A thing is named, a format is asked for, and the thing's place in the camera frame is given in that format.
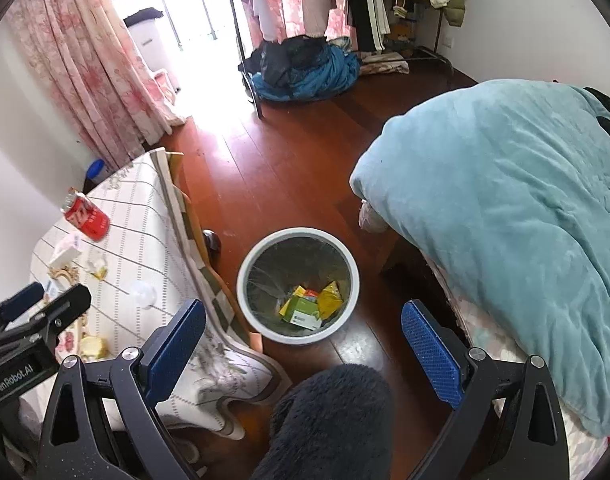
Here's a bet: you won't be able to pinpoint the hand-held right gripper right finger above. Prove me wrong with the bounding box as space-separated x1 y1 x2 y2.
401 299 570 480

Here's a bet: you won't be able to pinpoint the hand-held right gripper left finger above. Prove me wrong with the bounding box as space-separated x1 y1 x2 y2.
35 299 208 480

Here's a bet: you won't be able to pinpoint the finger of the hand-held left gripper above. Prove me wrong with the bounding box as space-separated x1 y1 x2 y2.
4 284 92 347
0 281 46 332

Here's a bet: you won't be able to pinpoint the white round trash bin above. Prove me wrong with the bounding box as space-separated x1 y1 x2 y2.
236 227 361 346

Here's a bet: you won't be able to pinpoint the small yellow wrapper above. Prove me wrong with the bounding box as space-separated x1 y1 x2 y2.
87 252 110 281

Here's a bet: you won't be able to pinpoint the pale yellow food piece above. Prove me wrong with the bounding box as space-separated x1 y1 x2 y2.
79 336 110 361

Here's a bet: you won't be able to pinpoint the clear plastic lid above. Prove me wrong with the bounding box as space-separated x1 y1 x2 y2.
129 281 156 309

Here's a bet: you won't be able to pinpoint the red soda can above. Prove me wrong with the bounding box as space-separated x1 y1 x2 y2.
60 187 110 241

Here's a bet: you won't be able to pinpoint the yellow snack packet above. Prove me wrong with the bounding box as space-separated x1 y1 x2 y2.
317 281 346 320

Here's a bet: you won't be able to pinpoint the white checkered tablecloth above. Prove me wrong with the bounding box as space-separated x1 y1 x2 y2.
27 147 292 442

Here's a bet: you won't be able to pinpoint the dark round knob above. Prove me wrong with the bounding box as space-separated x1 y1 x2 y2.
203 229 222 264

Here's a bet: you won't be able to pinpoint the dark fuzzy slipper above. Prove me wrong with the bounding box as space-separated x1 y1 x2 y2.
250 364 396 480

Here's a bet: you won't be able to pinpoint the green cardboard box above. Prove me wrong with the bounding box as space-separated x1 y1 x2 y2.
279 285 326 331

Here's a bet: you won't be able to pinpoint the blue capped bottle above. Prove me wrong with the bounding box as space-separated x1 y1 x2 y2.
83 159 108 194

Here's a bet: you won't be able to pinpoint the teal fleece blanket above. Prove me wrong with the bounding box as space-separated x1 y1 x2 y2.
349 79 610 439

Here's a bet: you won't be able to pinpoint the pink floral curtain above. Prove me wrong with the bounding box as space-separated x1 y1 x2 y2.
4 0 188 172
245 0 356 47

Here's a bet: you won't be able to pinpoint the white cabinet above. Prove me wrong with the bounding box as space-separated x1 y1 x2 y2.
123 7 182 87

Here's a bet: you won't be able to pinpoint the floral cloth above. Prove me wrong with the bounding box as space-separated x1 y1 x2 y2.
360 57 411 77

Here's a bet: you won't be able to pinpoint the blue crumpled cloth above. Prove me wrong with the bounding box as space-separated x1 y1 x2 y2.
251 46 362 103

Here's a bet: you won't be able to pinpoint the black cloth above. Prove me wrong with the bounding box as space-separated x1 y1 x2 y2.
582 86 610 152

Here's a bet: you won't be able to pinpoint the metal drying rack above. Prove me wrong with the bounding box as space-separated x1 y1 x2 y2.
152 0 220 53

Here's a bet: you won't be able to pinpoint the black clothes pile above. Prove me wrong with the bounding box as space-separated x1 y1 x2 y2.
238 35 332 88

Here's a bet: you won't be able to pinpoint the black clothes rack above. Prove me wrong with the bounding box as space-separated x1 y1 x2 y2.
224 0 456 122

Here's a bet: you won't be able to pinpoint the black white-striped pants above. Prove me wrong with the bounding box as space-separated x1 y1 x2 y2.
345 0 392 54

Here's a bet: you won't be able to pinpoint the pink hanging garment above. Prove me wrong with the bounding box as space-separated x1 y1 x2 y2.
298 0 346 42

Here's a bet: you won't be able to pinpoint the gold ornate frame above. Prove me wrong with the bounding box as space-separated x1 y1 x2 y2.
45 266 80 294

